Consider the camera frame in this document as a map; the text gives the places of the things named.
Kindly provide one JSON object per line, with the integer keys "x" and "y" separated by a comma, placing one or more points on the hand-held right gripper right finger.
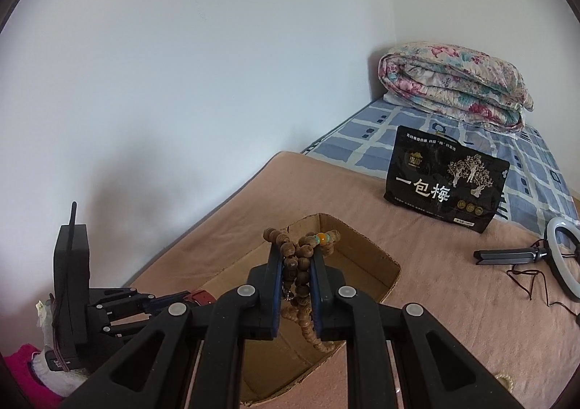
{"x": 316, "y": 296}

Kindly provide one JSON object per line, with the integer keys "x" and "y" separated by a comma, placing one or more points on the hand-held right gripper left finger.
{"x": 273, "y": 286}

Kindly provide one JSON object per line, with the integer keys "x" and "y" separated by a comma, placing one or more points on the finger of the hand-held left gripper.
{"x": 131, "y": 298}
{"x": 120, "y": 328}

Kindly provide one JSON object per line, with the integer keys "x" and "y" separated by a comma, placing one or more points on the shallow cardboard box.
{"x": 365, "y": 266}

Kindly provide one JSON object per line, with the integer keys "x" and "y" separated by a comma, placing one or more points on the person's left forearm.
{"x": 27, "y": 368}

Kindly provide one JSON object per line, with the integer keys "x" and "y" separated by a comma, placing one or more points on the black snack bag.
{"x": 435, "y": 191}

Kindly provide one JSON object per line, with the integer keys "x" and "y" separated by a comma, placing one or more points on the blue checked bed sheet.
{"x": 362, "y": 137}

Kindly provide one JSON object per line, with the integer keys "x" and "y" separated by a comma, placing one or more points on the white folded sheet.
{"x": 390, "y": 99}

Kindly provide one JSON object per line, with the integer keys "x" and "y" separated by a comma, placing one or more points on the folded floral quilt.
{"x": 453, "y": 83}

